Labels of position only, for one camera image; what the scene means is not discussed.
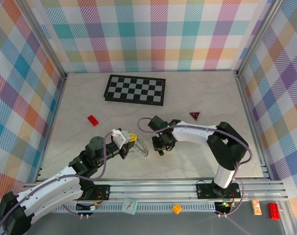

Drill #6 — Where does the wooden printed block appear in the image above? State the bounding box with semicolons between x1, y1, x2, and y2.
251;200;263;216

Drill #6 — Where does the black connector bracket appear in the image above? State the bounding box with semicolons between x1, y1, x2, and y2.
75;201;101;219
213;200;238;218

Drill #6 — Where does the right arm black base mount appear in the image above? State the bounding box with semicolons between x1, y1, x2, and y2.
196;181;242;199

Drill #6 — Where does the aluminium table side rail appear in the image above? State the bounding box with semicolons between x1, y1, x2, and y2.
37;75;68;183
236;73;271;179

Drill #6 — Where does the red toy brick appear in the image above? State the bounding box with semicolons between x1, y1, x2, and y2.
268;202;281;220

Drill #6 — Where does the black grey checkerboard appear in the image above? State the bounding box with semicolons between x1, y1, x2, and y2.
103;74;166;107

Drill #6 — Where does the aluminium frame corner post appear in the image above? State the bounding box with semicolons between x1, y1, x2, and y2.
22;0;68;80
236;0;282;78

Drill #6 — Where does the teal square clock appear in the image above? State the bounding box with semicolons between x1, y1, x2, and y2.
121;197;138;215

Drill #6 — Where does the small red block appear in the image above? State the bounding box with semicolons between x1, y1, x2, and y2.
87;115;100;127

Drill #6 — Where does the slotted white cable duct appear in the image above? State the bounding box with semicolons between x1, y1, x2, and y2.
50;202;217;212

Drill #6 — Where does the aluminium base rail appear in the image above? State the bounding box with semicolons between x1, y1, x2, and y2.
23;180;290;203

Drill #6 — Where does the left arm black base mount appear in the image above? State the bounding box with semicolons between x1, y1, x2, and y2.
82;185;111;201

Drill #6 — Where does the metal keyring with chain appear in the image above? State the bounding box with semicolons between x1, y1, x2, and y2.
135;138;149;157

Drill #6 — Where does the aluminium frame front post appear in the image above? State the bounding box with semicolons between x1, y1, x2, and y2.
279;200;296;235

